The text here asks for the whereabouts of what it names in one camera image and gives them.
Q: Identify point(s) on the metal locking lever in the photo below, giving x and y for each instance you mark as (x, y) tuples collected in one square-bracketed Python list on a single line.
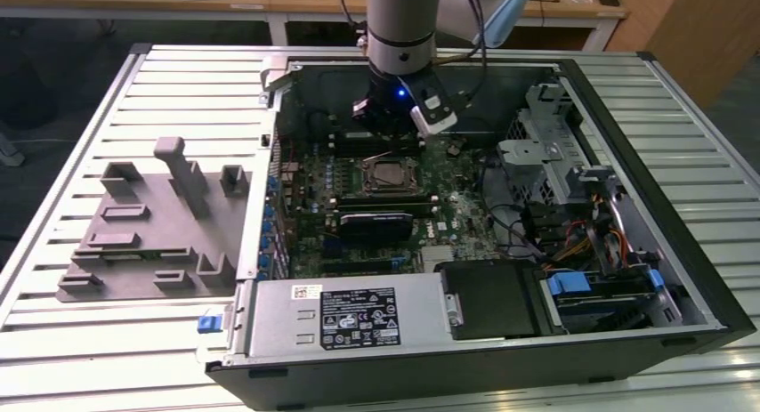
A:
[(380, 155)]

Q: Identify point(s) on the CPU socket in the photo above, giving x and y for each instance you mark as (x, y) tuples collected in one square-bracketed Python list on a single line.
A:
[(366, 191)]

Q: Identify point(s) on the black RAM slot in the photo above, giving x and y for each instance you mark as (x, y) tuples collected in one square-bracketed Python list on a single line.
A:
[(386, 210), (344, 140), (386, 201)]

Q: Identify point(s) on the green motherboard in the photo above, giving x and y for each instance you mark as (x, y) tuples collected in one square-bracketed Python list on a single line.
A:
[(463, 207)]

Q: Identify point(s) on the black graphics card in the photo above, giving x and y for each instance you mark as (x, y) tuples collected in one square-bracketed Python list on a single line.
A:
[(374, 227)]

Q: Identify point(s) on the silver drive cage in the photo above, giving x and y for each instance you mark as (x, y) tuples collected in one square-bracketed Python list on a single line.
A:
[(535, 158)]

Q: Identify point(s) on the silver chipset heatsink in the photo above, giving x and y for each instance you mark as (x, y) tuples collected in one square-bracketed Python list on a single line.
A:
[(438, 258)]

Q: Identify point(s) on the grey parts rack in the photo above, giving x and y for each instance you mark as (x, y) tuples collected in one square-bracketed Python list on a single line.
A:
[(160, 216)]

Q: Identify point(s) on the black fan shroud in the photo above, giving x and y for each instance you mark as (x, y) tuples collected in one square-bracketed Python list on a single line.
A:
[(492, 301)]

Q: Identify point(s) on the wooden desk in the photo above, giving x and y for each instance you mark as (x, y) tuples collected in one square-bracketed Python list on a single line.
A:
[(148, 5)]

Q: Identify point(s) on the silver power supply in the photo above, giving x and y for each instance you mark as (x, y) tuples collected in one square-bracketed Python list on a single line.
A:
[(279, 314)]

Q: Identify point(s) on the blue disk carrier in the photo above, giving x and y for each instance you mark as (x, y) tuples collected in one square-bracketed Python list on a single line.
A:
[(567, 285)]

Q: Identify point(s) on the wooden cabinet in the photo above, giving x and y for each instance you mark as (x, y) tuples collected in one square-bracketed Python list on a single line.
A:
[(712, 38)]

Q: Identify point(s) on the blue case latch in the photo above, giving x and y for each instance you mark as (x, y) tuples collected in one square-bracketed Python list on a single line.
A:
[(210, 324)]

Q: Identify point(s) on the blue drive clip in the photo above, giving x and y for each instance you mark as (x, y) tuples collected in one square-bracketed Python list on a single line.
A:
[(655, 280)]

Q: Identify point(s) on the black PC case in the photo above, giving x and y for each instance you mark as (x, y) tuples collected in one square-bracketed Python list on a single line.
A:
[(415, 376)]

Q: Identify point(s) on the grey stand foot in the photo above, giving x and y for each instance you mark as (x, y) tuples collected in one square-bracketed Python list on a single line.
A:
[(11, 154)]

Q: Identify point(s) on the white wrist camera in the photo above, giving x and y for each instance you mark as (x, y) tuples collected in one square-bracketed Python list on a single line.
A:
[(436, 114)]

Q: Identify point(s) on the grey plastic bracket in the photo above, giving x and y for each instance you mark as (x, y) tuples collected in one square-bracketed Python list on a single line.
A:
[(594, 176)]

